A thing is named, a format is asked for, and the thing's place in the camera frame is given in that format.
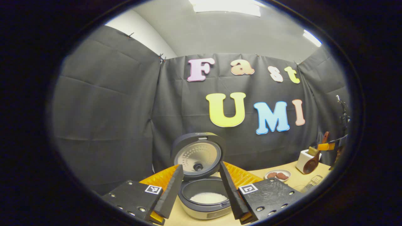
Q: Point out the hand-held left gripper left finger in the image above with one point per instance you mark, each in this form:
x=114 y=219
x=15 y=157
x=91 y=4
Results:
x=171 y=197

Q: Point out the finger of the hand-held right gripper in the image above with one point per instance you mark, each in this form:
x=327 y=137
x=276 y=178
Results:
x=326 y=146

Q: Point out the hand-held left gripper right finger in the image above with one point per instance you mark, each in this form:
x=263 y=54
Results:
x=232 y=194

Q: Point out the brown wooden spoon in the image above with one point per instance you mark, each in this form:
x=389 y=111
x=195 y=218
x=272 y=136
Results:
x=311 y=165

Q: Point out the dark grey rice cooker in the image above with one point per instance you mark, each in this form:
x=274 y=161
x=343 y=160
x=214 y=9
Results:
x=198 y=153

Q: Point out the square clear glass container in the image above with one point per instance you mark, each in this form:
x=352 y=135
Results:
x=314 y=182

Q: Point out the red meat piece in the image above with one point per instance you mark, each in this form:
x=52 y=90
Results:
x=272 y=174
x=282 y=176

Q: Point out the small white plate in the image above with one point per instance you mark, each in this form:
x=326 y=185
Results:
x=284 y=180

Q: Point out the black backdrop cloth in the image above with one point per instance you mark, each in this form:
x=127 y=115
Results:
x=110 y=110

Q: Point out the large ceiling light panel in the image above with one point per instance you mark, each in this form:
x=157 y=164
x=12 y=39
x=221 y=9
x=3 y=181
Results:
x=224 y=7

